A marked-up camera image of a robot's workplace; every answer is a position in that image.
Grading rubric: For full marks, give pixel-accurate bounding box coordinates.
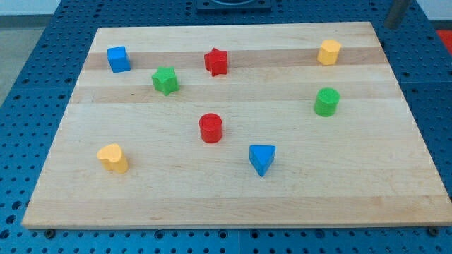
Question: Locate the yellow hexagon block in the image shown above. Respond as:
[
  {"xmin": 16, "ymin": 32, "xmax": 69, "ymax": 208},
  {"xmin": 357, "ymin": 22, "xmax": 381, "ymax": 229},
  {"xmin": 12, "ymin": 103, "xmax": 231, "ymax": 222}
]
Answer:
[{"xmin": 317, "ymin": 40, "xmax": 342, "ymax": 66}]

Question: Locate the red cylinder block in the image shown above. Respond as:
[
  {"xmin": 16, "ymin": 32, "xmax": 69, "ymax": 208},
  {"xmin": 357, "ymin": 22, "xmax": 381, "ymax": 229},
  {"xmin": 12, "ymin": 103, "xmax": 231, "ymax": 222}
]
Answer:
[{"xmin": 198, "ymin": 113, "xmax": 222, "ymax": 143}]

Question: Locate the blue triangle block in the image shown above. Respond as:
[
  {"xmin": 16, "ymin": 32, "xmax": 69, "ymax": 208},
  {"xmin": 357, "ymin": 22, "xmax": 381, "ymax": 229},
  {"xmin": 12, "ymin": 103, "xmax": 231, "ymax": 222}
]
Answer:
[{"xmin": 249, "ymin": 145, "xmax": 276, "ymax": 177}]

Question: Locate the wooden board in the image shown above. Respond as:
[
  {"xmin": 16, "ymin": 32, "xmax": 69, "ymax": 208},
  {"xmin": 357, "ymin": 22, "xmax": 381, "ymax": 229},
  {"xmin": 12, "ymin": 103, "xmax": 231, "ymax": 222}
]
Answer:
[{"xmin": 22, "ymin": 22, "xmax": 451, "ymax": 230}]

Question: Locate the red star block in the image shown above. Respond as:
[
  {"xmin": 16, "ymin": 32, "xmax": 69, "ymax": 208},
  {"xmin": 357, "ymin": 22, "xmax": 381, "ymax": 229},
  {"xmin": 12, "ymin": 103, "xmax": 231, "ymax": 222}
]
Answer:
[{"xmin": 204, "ymin": 48, "xmax": 228, "ymax": 76}]

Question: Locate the green star block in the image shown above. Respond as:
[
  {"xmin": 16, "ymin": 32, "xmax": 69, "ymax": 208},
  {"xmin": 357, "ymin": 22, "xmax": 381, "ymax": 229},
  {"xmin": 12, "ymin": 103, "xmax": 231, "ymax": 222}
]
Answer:
[{"xmin": 151, "ymin": 66, "xmax": 179, "ymax": 96}]

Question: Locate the green cylinder block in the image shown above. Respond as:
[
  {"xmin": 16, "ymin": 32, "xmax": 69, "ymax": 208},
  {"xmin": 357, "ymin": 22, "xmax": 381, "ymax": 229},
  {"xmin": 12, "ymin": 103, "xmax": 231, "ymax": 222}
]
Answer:
[{"xmin": 314, "ymin": 87, "xmax": 340, "ymax": 117}]

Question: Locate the yellow heart block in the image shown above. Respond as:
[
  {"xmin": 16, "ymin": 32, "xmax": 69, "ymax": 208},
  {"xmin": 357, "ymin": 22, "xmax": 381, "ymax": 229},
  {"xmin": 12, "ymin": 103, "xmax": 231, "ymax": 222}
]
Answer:
[{"xmin": 97, "ymin": 143, "xmax": 129, "ymax": 174}]

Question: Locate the blue cube block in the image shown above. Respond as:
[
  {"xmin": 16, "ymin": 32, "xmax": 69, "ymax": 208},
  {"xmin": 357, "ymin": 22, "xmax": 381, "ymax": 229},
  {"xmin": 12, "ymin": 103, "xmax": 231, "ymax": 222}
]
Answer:
[{"xmin": 107, "ymin": 46, "xmax": 131, "ymax": 73}]

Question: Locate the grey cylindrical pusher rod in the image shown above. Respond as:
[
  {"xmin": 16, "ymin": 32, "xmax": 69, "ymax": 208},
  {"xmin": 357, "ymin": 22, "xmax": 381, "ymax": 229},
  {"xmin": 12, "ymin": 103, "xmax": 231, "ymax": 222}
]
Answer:
[{"xmin": 383, "ymin": 0, "xmax": 412, "ymax": 30}]

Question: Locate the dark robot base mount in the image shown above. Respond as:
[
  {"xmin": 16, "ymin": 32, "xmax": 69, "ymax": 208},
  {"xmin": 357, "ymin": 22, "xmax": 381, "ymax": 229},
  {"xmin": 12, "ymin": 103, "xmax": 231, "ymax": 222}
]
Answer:
[{"xmin": 194, "ymin": 0, "xmax": 273, "ymax": 12}]

